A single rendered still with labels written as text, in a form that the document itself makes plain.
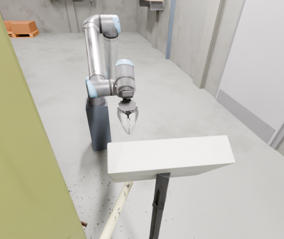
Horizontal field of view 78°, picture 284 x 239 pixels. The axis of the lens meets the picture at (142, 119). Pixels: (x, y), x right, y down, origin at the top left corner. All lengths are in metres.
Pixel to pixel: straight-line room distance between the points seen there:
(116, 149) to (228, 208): 1.54
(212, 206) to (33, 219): 1.66
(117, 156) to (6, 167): 0.28
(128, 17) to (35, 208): 9.41
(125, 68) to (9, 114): 0.68
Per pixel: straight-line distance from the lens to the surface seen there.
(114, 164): 0.46
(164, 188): 0.60
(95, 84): 0.94
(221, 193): 1.95
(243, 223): 1.88
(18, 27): 8.87
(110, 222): 0.97
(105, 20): 1.36
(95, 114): 1.84
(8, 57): 0.21
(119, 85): 0.80
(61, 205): 0.35
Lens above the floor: 1.52
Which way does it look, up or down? 36 degrees down
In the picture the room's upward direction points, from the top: 2 degrees clockwise
